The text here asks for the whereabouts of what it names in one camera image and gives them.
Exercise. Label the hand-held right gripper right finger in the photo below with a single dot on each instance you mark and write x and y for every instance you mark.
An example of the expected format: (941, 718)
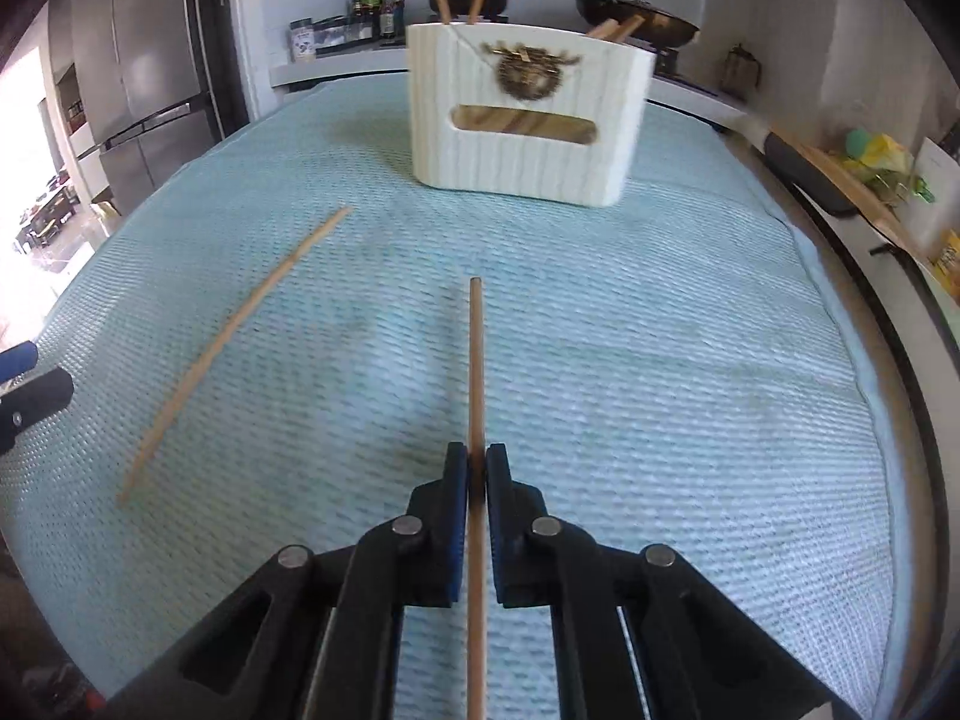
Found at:
(498, 540)

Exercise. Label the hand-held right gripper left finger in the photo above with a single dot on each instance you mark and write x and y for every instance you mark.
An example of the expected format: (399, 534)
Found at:
(456, 540)

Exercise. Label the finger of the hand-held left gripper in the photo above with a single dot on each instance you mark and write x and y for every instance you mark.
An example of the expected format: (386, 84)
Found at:
(16, 361)
(37, 401)

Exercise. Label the light wooden chopstick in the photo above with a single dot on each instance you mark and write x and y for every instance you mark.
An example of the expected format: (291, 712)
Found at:
(225, 345)
(631, 28)
(602, 30)

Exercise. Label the cream white utensil holder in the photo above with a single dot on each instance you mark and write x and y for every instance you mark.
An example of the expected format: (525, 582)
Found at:
(465, 150)

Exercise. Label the light teal woven mat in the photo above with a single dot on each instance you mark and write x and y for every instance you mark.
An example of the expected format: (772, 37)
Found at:
(637, 352)

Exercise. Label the grey steel refrigerator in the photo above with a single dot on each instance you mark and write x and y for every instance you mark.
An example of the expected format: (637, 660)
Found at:
(142, 52)

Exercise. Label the small white spice jar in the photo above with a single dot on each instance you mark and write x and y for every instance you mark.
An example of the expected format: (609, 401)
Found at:
(302, 41)

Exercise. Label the black flat pan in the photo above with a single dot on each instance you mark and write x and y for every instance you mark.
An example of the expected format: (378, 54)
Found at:
(814, 176)

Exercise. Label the yellow capped sauce bottle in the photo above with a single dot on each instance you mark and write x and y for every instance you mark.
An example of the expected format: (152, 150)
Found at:
(366, 7)

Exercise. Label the wooden cutting board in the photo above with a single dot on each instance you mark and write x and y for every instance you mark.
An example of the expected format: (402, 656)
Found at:
(862, 195)

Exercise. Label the small dark sauce bottle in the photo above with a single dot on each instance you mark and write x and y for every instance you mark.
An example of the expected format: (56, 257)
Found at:
(388, 15)

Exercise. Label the blue labelled bottle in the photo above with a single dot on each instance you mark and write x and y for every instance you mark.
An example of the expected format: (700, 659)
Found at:
(397, 4)

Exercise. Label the yellow packet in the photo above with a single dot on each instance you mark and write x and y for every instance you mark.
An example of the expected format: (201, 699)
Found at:
(948, 255)

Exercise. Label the green sponge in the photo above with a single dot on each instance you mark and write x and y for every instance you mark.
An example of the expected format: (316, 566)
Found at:
(859, 145)

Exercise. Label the dark metal wok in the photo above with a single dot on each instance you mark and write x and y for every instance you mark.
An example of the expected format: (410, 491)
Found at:
(671, 30)

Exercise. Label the clear plastic bag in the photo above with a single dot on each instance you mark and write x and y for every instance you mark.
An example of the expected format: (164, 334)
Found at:
(892, 165)

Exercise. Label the yellow cloth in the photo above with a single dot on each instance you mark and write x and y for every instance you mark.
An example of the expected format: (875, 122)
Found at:
(889, 154)

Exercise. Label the glass wok lid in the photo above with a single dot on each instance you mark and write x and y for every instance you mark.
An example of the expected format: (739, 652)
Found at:
(645, 7)

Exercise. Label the white paper sheet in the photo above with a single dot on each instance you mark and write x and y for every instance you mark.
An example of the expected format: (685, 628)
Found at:
(937, 180)

